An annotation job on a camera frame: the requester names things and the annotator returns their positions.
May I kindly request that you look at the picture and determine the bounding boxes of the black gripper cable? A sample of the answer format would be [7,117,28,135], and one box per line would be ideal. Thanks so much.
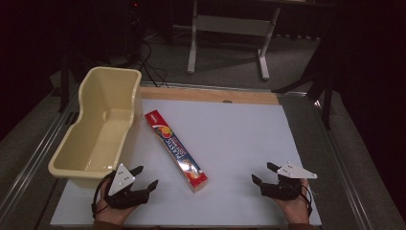
[298,183,314,219]
[91,170,117,220]

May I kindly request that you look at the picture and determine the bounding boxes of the black floor cables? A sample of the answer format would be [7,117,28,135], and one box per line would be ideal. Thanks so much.
[123,3,169,88]

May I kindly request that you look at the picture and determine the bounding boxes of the white metal table frame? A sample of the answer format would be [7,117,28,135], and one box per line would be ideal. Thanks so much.
[187,0,282,81]

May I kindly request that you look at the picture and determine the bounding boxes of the red and blue long box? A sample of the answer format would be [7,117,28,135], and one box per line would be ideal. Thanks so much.
[144,109,210,194]

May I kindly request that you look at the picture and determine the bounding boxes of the cream plastic tub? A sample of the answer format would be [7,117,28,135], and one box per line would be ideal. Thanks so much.
[48,66,143,189]

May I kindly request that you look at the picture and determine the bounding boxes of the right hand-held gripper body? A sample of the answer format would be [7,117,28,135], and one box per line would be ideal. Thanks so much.
[259,161,319,201]

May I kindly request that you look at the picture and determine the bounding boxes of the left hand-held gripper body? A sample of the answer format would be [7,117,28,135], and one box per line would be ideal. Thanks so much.
[102,163,150,211]

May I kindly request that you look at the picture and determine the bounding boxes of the person's left hand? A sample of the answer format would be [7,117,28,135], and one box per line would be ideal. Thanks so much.
[94,179,140,226]

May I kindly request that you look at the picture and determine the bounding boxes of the person's right hand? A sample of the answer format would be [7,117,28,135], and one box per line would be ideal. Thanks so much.
[270,177,311,225]

